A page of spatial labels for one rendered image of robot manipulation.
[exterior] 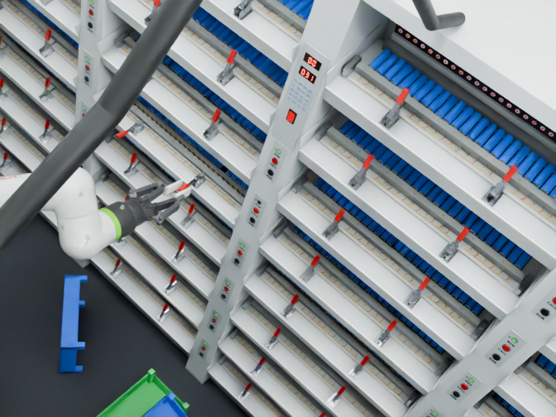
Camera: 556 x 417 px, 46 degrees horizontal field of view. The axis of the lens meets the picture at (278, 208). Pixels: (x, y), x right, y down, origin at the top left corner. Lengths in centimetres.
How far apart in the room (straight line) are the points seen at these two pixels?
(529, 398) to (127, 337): 157
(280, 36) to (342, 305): 75
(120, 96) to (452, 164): 97
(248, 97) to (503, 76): 67
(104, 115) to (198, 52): 121
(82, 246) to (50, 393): 102
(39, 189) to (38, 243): 235
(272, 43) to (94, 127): 101
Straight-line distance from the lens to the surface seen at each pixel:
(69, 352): 245
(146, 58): 54
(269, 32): 155
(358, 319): 182
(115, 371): 261
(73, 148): 55
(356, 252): 168
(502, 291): 153
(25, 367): 261
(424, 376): 182
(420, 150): 141
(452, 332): 167
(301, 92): 150
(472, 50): 127
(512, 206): 140
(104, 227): 167
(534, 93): 125
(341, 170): 156
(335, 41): 141
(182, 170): 199
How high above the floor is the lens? 234
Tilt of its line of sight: 47 degrees down
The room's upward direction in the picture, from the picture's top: 23 degrees clockwise
